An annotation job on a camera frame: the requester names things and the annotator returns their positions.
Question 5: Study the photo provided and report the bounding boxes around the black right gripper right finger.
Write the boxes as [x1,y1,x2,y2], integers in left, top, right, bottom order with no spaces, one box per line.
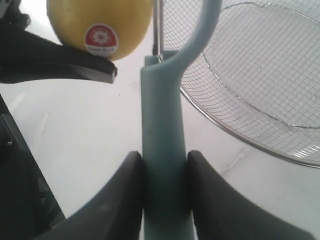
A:
[186,150,314,240]

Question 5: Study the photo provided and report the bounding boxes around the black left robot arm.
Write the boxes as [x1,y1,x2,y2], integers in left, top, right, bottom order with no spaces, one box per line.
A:
[0,24,118,240]

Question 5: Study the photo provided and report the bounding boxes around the yellow lemon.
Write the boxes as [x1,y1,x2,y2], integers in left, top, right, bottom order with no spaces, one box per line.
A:
[46,0,153,61]

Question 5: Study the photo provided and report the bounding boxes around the oval metal wire mesh basket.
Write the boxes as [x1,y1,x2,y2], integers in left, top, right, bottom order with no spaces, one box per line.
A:
[159,0,320,168]

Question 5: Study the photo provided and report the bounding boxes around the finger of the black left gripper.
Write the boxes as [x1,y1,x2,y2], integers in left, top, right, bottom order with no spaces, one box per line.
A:
[0,27,118,84]

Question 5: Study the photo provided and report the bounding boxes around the teal handled vegetable peeler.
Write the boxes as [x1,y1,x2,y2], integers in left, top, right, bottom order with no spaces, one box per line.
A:
[140,0,222,240]

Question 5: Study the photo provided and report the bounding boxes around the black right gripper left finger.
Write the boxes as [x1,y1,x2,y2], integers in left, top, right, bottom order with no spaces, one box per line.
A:
[38,151,144,240]

